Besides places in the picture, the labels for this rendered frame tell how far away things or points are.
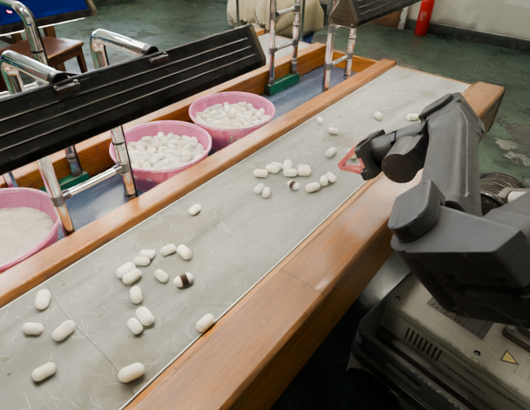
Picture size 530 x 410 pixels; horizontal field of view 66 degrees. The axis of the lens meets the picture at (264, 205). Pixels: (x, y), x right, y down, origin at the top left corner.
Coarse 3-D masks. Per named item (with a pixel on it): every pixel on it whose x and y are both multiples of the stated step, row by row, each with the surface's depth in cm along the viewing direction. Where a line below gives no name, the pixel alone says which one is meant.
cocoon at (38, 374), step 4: (44, 364) 59; (48, 364) 59; (52, 364) 59; (40, 368) 59; (44, 368) 59; (48, 368) 59; (52, 368) 59; (36, 372) 58; (40, 372) 58; (44, 372) 59; (48, 372) 59; (52, 372) 59; (32, 376) 58; (36, 376) 58; (40, 376) 58; (44, 376) 59; (48, 376) 59; (36, 380) 58; (40, 380) 59
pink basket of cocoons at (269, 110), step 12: (204, 96) 132; (216, 96) 135; (228, 96) 136; (240, 96) 136; (252, 96) 135; (192, 108) 127; (204, 108) 133; (264, 108) 132; (216, 132) 117; (228, 132) 116; (240, 132) 117; (216, 144) 122; (228, 144) 121
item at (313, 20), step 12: (264, 0) 365; (288, 0) 354; (312, 0) 357; (264, 12) 363; (300, 12) 351; (312, 12) 359; (252, 24) 354; (264, 24) 350; (276, 24) 357; (288, 24) 354; (300, 24) 356; (312, 24) 368; (288, 36) 361
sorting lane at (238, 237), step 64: (320, 128) 123; (384, 128) 124; (192, 192) 96; (320, 192) 97; (128, 256) 79; (192, 256) 80; (256, 256) 80; (0, 320) 67; (64, 320) 67; (128, 320) 68; (192, 320) 68; (0, 384) 59; (64, 384) 59; (128, 384) 59
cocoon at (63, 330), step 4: (64, 324) 64; (68, 324) 65; (72, 324) 65; (60, 328) 64; (64, 328) 64; (68, 328) 64; (72, 328) 65; (56, 332) 63; (60, 332) 63; (64, 332) 64; (68, 332) 64; (52, 336) 64; (56, 336) 63; (60, 336) 63; (64, 336) 64; (56, 340) 63; (60, 340) 64
